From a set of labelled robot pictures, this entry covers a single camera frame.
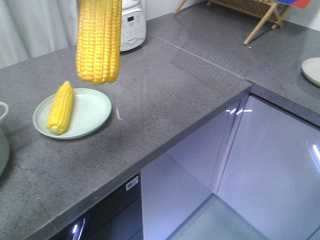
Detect yellow corn cob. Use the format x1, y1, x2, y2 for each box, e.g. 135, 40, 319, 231
46, 81, 74, 135
75, 0, 122, 85

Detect grey cabinet door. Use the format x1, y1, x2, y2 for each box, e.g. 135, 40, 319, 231
140, 95, 248, 240

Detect light green round plate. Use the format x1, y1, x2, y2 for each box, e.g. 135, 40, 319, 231
32, 88, 112, 140

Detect black disinfection cabinet drawers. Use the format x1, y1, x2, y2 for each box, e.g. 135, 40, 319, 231
51, 173, 144, 240

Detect wooden dish rack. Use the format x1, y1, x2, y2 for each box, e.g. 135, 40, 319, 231
174, 0, 290, 46

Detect sage green electric cooking pot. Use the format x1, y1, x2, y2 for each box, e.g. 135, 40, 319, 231
0, 102, 10, 175

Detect white pleated curtain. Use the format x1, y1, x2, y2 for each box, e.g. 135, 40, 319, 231
0, 0, 80, 68

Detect blue red kitchen scene sign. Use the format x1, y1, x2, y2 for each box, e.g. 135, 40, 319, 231
275, 0, 312, 9

